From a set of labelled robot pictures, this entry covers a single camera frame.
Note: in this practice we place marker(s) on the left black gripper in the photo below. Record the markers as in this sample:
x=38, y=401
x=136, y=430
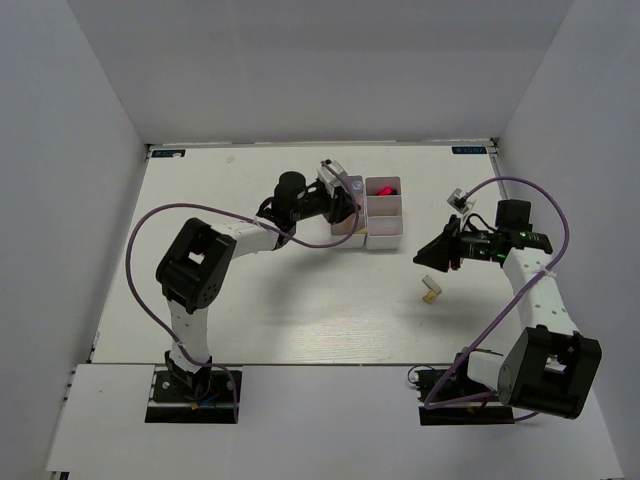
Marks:
x=340, y=204

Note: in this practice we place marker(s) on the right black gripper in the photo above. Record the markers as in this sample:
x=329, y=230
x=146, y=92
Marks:
x=449, y=245

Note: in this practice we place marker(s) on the grey eraser block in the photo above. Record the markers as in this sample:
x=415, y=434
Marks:
x=431, y=285

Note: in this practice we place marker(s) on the pink black highlighter marker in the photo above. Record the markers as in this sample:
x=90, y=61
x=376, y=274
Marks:
x=387, y=191

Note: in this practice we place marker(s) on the small tan eraser block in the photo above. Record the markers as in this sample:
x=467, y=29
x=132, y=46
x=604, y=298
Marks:
x=429, y=297

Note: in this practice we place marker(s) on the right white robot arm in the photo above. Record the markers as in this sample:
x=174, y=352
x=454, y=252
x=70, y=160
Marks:
x=551, y=366

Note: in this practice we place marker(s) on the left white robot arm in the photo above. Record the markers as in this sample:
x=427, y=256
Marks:
x=192, y=272

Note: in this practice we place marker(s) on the left white compartment organizer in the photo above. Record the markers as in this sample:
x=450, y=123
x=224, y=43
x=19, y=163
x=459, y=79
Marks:
x=341, y=230

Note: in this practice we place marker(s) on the white compartment organizer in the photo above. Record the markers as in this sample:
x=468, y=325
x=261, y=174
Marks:
x=341, y=230
x=384, y=214

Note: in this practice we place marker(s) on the right white compartment organizer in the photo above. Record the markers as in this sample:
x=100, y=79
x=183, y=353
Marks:
x=384, y=214

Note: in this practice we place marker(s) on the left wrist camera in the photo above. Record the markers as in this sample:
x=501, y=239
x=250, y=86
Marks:
x=331, y=175

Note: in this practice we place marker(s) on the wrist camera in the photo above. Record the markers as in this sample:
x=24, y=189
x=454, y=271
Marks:
x=331, y=175
x=460, y=202

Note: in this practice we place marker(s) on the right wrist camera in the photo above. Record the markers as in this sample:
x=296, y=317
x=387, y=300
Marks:
x=460, y=202

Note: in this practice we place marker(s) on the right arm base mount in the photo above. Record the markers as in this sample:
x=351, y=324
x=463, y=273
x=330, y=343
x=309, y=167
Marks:
x=482, y=412

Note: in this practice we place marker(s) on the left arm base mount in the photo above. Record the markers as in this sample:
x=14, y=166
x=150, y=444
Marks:
x=171, y=402

